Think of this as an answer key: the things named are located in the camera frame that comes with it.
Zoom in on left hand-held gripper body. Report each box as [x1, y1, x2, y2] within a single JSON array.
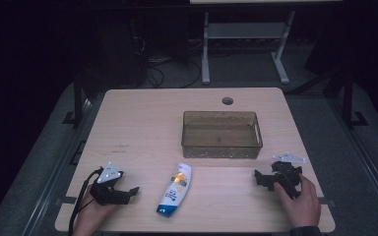
[[89, 161, 132, 207]]

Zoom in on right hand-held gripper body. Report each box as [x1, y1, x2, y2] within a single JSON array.
[[271, 152, 307, 200]]

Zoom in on white and blue shampoo bottle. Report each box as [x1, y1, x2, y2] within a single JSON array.
[[156, 162, 193, 218]]

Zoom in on transparent brown plastic bin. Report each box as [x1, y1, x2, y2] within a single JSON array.
[[180, 110, 264, 160]]

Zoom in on person's left hand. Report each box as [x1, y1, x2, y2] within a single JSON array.
[[72, 185, 120, 236]]

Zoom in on person's right hand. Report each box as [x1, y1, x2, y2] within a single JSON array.
[[273, 173, 322, 229]]

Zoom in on black metal stand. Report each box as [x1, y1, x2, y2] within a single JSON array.
[[61, 70, 87, 128], [340, 68, 370, 130]]

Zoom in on white metal stand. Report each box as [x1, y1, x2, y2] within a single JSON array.
[[201, 10, 297, 86]]

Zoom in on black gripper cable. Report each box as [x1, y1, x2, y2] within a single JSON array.
[[67, 167, 104, 236]]

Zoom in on black floor cables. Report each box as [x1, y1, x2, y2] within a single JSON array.
[[131, 34, 203, 89]]

